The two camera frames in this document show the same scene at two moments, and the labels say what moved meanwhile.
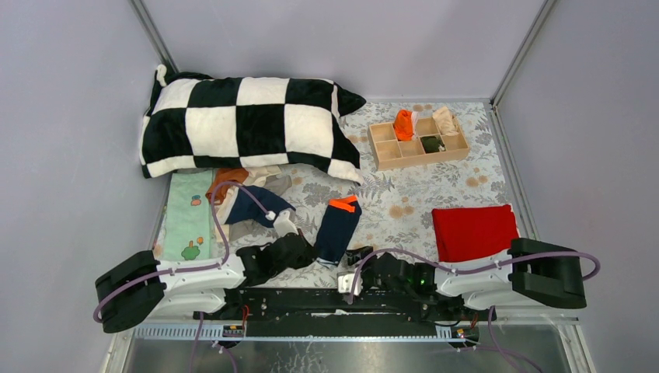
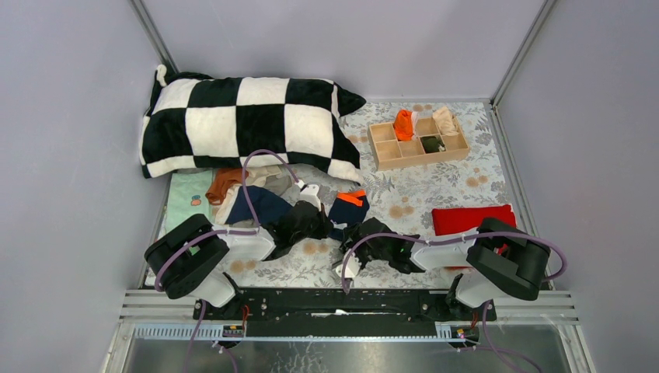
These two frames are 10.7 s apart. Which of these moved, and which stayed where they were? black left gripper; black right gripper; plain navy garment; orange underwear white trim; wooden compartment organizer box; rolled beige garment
Moved: black right gripper; black left gripper
Stayed: orange underwear white trim; plain navy garment; rolled beige garment; wooden compartment organizer box
